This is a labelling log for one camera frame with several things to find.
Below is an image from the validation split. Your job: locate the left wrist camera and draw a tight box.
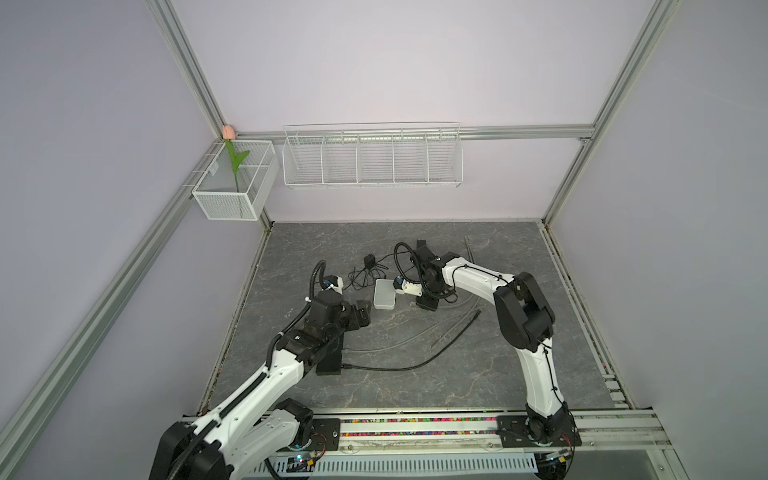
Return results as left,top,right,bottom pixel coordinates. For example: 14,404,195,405
320,275,344,295

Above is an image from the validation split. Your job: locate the white mesh corner basket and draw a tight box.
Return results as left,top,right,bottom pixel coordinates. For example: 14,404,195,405
193,140,279,221

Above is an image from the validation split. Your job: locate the black ethernet cable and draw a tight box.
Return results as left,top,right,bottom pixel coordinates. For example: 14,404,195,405
340,308,482,373

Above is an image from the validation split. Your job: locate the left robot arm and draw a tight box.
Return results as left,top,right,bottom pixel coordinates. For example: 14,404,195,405
149,261,370,479

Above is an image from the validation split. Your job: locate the thin black adapter cable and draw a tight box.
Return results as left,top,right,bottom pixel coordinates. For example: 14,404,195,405
346,254,400,293

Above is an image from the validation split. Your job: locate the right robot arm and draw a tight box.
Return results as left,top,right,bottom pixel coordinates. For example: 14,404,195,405
393,240,581,447

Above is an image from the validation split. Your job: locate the white router box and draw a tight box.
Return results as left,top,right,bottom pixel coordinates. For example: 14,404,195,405
373,279,397,310

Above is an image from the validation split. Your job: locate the grey ethernet cable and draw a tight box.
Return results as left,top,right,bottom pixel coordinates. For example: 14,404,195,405
461,236,481,313
346,311,475,354

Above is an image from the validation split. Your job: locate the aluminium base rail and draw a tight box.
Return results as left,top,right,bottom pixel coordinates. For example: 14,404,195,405
167,409,673,460

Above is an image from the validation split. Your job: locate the black network switch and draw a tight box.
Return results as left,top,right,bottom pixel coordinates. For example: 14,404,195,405
315,335,344,376

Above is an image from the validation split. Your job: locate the black power adapter with prongs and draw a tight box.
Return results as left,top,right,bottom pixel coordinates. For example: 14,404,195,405
364,254,377,270

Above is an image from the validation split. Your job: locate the artificial tulip flower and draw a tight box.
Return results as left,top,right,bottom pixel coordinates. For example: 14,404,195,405
222,125,250,193

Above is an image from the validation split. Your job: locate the white wire shelf basket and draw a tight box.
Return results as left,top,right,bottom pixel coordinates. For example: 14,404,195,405
283,122,464,188

